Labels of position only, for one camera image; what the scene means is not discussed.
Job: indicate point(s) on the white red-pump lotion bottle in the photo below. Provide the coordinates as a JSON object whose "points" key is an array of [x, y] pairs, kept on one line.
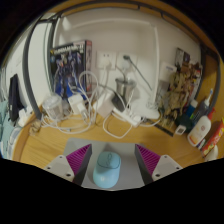
{"points": [[199, 130]]}

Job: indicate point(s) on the clear plastic jar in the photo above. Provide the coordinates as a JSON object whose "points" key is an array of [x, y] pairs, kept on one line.
{"points": [[53, 106]]}

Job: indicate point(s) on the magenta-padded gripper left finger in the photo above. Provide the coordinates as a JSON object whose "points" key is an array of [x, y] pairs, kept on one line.
{"points": [[61, 166]]}

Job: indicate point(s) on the small white cube clock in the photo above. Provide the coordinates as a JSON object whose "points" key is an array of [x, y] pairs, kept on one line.
{"points": [[180, 130]]}

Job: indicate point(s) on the blue robot model kit box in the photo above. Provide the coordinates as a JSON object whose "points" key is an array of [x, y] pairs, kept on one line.
{"points": [[68, 70]]}

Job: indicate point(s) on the grey metal frame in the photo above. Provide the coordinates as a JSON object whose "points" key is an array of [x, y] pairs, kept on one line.
{"points": [[26, 76]]}

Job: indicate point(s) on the white wall-mounted box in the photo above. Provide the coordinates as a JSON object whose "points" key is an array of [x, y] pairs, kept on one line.
{"points": [[167, 71]]}

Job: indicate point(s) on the teal bedding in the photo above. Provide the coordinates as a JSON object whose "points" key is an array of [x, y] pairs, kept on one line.
{"points": [[5, 130]]}

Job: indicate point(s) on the light blue computer mouse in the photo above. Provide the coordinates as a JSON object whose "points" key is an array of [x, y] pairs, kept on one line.
{"points": [[106, 170]]}

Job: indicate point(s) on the dark green round case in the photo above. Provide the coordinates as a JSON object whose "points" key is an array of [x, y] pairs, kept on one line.
{"points": [[184, 122]]}

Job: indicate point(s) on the white power strip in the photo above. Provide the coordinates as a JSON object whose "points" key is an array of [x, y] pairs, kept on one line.
{"points": [[128, 117]]}

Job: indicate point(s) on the red chips can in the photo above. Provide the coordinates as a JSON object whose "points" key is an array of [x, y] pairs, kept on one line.
{"points": [[215, 138]]}

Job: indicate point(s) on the dark bottle with white nozzle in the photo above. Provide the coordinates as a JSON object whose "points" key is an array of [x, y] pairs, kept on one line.
{"points": [[201, 110]]}

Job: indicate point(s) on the colourful wall poster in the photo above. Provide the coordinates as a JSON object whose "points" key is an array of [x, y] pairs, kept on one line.
{"points": [[182, 56]]}

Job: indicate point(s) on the small white power adapter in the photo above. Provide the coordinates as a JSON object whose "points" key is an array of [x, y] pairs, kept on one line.
{"points": [[76, 103]]}

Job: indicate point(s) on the white wall socket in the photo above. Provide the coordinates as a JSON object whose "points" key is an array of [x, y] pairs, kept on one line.
{"points": [[106, 60], [131, 65]]}

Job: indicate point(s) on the large white power adapter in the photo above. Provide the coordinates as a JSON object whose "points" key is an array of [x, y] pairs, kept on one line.
{"points": [[105, 108]]}

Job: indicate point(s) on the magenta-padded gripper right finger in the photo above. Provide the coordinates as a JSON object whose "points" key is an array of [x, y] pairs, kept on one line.
{"points": [[165, 166]]}

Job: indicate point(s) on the black bag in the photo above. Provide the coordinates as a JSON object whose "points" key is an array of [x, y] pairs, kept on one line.
{"points": [[15, 96]]}

